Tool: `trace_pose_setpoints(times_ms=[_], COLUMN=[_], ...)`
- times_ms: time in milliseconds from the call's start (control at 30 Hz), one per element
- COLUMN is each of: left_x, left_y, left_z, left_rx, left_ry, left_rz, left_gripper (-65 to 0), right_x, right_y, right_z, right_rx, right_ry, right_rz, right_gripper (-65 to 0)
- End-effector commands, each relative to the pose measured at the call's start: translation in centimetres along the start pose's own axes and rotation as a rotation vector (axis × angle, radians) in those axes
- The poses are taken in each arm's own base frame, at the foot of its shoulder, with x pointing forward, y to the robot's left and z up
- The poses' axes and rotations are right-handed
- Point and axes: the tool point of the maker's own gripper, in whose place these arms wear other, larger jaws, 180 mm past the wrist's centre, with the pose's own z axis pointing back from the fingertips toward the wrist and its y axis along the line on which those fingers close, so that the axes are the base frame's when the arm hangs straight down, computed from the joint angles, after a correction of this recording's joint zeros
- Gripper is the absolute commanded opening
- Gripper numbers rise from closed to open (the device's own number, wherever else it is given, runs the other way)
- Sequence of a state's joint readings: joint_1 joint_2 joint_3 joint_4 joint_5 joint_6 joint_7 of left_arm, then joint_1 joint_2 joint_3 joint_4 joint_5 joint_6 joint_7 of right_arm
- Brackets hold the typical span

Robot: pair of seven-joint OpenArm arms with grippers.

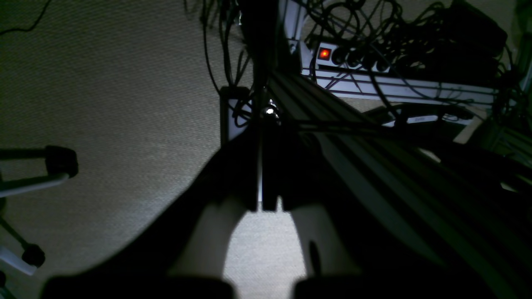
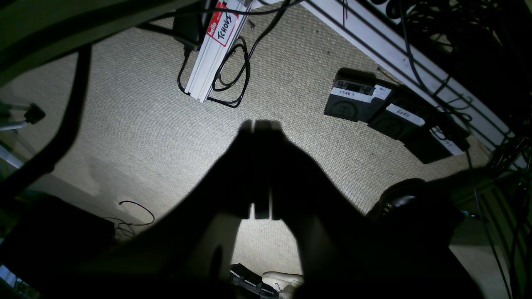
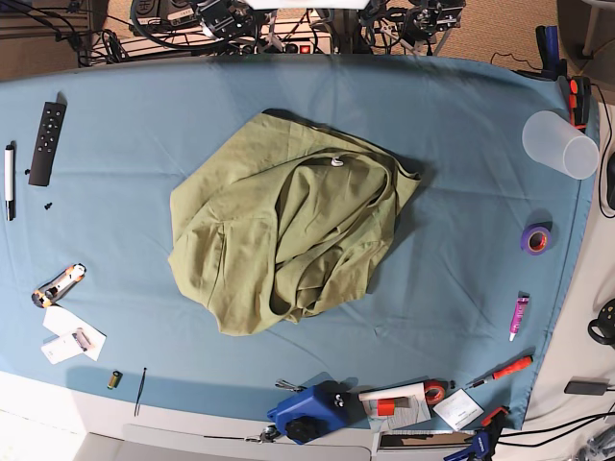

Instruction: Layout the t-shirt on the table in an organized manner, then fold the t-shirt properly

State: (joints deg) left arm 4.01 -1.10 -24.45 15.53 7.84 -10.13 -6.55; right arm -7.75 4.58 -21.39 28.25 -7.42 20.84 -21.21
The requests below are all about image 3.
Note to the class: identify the orange handled screwdriver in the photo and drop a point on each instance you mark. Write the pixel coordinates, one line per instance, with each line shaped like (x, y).
(509, 369)

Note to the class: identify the white rolled paper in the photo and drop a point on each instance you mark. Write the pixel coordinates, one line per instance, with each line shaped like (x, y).
(415, 390)

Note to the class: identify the white paper card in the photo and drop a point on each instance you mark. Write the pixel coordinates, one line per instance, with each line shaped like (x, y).
(61, 321)

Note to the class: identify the purple tape roll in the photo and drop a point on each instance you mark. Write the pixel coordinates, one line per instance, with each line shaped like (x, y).
(536, 238)

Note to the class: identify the orange tape roll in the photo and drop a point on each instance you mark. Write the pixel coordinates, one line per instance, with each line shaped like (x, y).
(435, 391)

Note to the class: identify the black remote control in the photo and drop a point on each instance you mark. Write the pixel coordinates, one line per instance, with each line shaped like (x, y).
(46, 145)

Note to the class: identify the orange grey utility knife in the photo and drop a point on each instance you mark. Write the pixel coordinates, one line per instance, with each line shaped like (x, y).
(55, 289)

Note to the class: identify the white square booklet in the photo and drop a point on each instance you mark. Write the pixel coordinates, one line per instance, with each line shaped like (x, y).
(458, 410)

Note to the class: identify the olive green t-shirt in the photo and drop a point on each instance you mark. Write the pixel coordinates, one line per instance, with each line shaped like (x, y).
(285, 221)

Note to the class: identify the orange black tool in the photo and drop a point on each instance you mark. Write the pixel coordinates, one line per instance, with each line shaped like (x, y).
(579, 101)

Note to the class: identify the blue orange clamp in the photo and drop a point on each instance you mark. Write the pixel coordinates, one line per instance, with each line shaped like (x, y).
(482, 444)

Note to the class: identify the black tweezers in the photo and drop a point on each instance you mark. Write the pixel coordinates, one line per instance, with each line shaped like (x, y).
(139, 392)

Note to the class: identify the blue plastic device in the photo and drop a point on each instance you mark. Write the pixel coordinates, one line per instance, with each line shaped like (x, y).
(310, 413)

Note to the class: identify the black power adapter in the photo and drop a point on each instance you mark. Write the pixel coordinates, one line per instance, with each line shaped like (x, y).
(587, 388)

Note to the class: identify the blue table cloth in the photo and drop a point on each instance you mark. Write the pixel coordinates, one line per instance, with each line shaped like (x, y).
(439, 305)

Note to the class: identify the translucent plastic cup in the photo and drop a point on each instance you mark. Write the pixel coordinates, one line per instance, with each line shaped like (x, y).
(550, 140)

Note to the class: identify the pink glue tube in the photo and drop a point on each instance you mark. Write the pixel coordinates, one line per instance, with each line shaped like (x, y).
(521, 304)

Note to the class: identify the small orange block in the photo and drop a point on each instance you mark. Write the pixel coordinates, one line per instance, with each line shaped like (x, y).
(385, 407)

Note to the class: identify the small green battery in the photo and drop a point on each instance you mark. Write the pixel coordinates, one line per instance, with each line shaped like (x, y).
(114, 380)

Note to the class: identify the white marker pen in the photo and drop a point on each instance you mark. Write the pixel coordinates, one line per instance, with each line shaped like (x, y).
(9, 175)

